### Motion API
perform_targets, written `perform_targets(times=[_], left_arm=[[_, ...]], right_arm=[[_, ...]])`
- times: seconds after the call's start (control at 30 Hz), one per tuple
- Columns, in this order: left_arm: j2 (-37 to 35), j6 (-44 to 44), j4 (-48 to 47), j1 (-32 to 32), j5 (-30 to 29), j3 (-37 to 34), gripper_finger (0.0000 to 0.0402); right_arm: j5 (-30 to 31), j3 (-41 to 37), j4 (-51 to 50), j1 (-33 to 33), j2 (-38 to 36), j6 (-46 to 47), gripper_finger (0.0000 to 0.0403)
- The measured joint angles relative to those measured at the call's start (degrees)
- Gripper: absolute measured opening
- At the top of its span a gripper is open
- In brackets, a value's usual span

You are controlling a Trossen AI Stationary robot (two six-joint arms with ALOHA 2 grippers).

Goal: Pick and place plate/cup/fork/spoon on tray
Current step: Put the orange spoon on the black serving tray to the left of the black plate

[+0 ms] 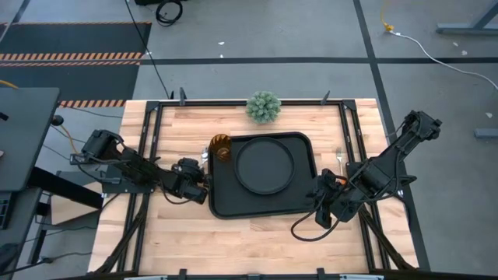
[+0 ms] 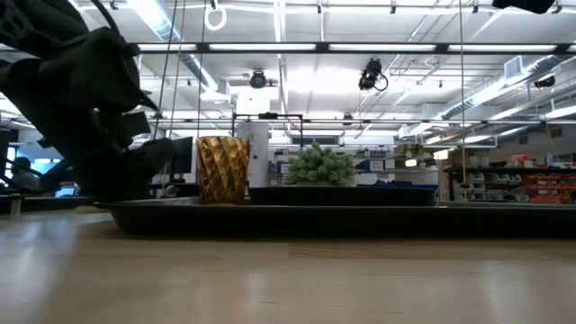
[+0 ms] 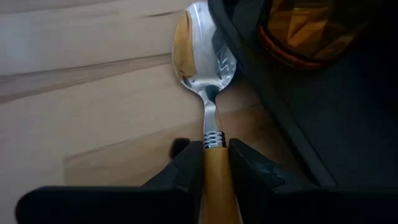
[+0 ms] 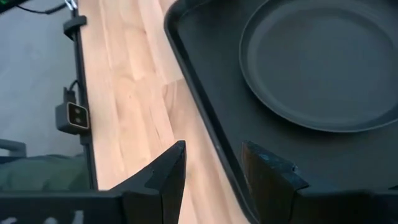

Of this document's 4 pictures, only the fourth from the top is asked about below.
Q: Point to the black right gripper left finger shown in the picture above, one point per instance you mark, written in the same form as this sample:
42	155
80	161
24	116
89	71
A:
164	186

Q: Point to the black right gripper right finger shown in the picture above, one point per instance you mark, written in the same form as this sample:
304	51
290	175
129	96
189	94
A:
270	183

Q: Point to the black textured serving tray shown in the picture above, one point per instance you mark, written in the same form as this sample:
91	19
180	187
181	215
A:
217	77

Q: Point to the black round plate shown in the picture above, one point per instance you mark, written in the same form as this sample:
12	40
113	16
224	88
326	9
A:
320	68

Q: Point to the grey chair part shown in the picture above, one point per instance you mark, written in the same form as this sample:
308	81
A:
12	146

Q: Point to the small grey camera box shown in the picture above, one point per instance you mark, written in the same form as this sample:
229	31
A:
73	118

